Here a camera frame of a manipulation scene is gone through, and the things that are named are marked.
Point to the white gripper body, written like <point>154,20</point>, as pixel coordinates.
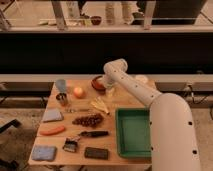
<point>107,82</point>

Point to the red bowl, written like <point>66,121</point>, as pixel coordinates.
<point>97,85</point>

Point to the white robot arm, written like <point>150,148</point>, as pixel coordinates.
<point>172,131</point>

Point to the green plastic tray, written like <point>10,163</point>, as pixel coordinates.
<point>133,133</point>

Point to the yellow bananas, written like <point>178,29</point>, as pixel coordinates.
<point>99,104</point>

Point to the apple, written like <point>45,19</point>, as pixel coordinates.
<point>78,92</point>

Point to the white cup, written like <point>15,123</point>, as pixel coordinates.
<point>141,78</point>

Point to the bunch of dark grapes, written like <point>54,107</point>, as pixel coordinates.
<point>88,121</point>

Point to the blue cup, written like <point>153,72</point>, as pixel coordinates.
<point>61,85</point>

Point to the metal fork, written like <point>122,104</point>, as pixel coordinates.
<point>71,110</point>

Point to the metal cup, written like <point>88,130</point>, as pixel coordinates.
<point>62,99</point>

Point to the dark bowl in background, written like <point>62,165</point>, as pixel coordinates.
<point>96,20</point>

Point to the grey blue sponge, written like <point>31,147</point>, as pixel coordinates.
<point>52,115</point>

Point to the orange carrot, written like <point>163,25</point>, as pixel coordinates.
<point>53,131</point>

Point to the black rectangular block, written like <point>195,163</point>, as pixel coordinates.
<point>96,153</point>

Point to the black binder clip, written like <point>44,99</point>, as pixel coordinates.
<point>70,145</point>

